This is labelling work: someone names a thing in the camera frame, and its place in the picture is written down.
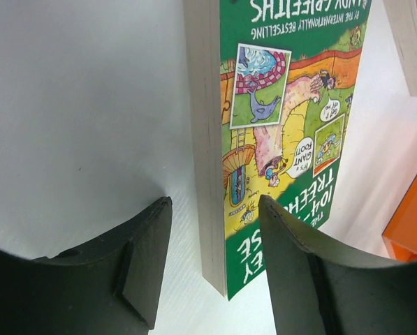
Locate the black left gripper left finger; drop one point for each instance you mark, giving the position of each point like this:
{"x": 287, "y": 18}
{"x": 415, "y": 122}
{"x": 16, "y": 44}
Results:
{"x": 110, "y": 284}

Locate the orange wooden shelf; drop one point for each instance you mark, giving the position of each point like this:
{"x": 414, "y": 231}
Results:
{"x": 400, "y": 235}

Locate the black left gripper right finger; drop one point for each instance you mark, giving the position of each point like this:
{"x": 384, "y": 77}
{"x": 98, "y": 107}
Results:
{"x": 319, "y": 285}

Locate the orange green treehouse book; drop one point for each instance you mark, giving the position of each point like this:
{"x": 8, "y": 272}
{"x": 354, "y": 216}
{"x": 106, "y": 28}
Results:
{"x": 402, "y": 17}

